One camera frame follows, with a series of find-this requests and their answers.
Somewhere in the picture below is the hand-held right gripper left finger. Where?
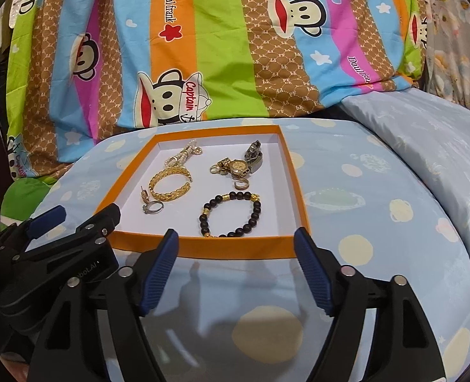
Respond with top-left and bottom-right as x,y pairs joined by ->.
28,229 -> 180,382

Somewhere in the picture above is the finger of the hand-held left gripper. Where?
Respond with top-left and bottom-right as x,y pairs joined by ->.
74,203 -> 121,248
4,206 -> 67,247

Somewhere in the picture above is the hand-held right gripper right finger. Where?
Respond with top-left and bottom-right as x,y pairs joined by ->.
293,227 -> 446,382

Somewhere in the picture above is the gold woven bracelet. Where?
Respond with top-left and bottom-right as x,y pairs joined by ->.
148,166 -> 193,202

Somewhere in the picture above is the black bead bracelet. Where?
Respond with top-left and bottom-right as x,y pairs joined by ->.
198,192 -> 262,239

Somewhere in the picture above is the orange shallow box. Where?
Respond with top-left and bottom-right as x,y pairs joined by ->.
94,124 -> 312,260

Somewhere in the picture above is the gold wristwatch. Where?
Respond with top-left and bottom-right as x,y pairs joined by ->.
221,158 -> 252,178

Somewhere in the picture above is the blue dotted bed sheet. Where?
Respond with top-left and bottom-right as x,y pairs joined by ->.
30,117 -> 470,382

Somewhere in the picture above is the dark metal watch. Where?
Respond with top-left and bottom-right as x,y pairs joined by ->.
243,140 -> 264,173

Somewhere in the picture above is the pale blue quilt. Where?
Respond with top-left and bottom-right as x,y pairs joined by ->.
340,89 -> 470,275

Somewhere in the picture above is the striped cartoon printed blanket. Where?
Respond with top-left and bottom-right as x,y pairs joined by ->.
2,0 -> 429,217

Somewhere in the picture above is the floral grey cloth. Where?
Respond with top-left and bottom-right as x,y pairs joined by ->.
420,0 -> 470,118

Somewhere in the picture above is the pearl bracelet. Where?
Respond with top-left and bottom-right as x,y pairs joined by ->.
165,138 -> 204,168

